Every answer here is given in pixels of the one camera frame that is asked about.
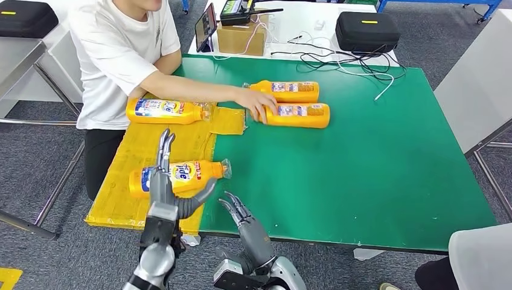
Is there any orange detergent bottle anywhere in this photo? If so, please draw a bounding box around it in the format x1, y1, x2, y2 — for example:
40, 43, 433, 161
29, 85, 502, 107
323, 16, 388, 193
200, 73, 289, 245
129, 158, 233, 200
243, 80, 321, 104
126, 98, 214, 125
255, 103, 331, 130

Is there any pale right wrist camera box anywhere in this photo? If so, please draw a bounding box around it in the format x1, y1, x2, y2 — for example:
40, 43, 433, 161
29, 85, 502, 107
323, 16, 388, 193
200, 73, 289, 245
213, 259, 265, 290

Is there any brown cardboard box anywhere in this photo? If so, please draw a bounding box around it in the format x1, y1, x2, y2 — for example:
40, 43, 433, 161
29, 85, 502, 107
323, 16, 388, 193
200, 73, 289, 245
216, 15, 269, 57

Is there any person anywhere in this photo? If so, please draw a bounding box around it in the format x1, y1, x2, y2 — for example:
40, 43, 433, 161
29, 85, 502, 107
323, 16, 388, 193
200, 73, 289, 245
68, 0, 279, 201
414, 223, 512, 290

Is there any black cable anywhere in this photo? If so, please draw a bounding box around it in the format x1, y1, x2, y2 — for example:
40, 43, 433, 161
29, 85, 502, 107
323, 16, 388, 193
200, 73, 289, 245
270, 35, 407, 82

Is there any grey table with metal frame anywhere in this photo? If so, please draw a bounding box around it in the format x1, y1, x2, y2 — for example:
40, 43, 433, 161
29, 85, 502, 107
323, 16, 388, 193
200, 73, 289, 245
433, 8, 512, 223

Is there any black zip case yellow tag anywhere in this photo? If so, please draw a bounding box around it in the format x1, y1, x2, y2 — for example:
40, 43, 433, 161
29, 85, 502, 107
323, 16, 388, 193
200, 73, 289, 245
335, 11, 402, 55
0, 0, 60, 39

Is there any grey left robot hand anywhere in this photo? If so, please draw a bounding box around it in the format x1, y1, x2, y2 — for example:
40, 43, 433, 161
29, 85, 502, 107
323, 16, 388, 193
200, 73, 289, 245
148, 127, 218, 221

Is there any person's right hand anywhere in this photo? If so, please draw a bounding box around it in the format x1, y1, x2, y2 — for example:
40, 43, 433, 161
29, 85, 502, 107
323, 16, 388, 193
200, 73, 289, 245
234, 88, 279, 125

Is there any grey metal table with legs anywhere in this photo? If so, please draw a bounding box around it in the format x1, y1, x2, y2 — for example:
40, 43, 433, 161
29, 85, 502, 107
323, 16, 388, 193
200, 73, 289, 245
0, 37, 87, 241

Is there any white cable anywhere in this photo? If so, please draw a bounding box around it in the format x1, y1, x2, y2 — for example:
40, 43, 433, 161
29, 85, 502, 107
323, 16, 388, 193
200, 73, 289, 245
336, 52, 395, 101

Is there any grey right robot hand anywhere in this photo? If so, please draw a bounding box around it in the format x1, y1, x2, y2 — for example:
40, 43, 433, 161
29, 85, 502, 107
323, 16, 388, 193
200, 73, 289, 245
215, 191, 278, 276

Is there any black tablet on stand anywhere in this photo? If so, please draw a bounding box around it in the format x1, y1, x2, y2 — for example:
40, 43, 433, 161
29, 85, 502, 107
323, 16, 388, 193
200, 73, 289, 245
194, 3, 218, 53

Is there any white table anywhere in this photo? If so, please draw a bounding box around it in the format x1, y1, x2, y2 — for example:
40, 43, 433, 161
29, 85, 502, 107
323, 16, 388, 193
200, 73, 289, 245
187, 0, 400, 68

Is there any black remote controller with antenna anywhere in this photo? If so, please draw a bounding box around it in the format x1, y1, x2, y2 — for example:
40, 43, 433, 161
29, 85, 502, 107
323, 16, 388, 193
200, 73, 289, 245
219, 0, 284, 27

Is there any yellow tape mat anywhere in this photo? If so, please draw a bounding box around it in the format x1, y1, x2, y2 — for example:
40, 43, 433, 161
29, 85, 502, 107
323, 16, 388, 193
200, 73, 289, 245
85, 92, 246, 236

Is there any pink cable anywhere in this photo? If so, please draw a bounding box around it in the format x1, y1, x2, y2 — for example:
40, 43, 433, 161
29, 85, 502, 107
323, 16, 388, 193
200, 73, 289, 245
212, 15, 277, 61

